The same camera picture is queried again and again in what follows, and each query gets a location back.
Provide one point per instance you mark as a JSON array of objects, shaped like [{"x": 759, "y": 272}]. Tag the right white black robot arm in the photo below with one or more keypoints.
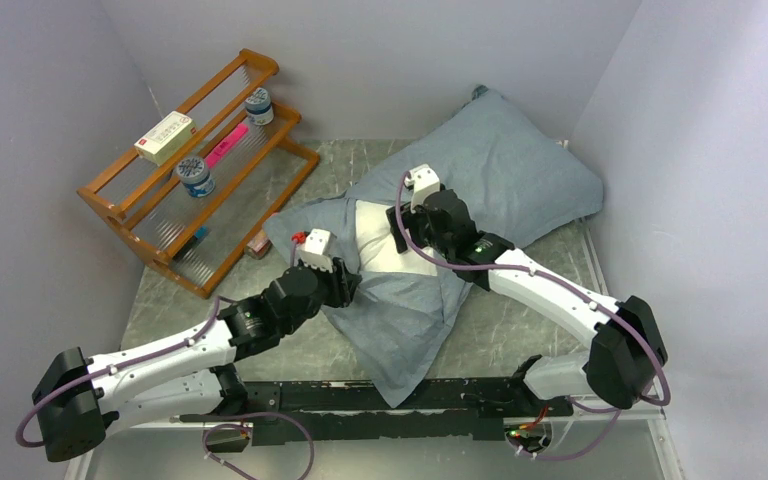
[{"x": 625, "y": 355}]

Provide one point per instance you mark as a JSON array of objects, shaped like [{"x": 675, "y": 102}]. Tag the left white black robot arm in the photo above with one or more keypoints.
[{"x": 81, "y": 400}]

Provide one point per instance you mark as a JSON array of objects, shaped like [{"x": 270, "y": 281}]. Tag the pink capped bottle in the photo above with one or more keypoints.
[{"x": 258, "y": 246}]

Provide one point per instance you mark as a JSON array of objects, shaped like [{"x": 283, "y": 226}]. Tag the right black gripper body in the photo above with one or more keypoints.
[{"x": 418, "y": 227}]

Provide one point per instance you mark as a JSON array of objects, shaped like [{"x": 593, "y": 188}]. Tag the blue grey pillow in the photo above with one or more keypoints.
[{"x": 486, "y": 171}]

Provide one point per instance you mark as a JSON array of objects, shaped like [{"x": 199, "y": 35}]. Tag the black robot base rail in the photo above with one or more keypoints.
[{"x": 481, "y": 408}]

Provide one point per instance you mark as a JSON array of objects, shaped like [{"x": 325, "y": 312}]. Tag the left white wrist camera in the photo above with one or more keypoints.
[{"x": 313, "y": 252}]

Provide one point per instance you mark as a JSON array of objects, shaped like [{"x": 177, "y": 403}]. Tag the white cardboard box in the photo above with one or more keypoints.
[{"x": 161, "y": 142}]

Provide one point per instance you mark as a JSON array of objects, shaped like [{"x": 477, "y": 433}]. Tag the wooden tiered shelf rack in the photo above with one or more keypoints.
[{"x": 195, "y": 242}]

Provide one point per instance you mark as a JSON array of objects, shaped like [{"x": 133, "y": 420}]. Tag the blue white jar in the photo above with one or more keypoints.
[
  {"x": 195, "y": 175},
  {"x": 258, "y": 106}
]

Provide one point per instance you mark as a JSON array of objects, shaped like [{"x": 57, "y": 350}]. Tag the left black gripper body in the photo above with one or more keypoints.
[{"x": 333, "y": 285}]

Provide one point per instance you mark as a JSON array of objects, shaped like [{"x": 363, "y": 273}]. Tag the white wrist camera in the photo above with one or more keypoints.
[
  {"x": 422, "y": 181},
  {"x": 313, "y": 252}
]

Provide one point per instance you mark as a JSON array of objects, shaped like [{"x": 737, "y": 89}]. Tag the white pillow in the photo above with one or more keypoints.
[{"x": 376, "y": 245}]

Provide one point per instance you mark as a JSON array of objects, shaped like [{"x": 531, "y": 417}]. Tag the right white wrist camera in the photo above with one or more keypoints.
[{"x": 422, "y": 181}]

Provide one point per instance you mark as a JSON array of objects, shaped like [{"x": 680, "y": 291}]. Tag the near blue white jar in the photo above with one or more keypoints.
[{"x": 195, "y": 175}]

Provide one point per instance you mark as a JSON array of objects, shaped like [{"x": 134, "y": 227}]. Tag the far blue white jar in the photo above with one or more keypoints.
[{"x": 258, "y": 106}]

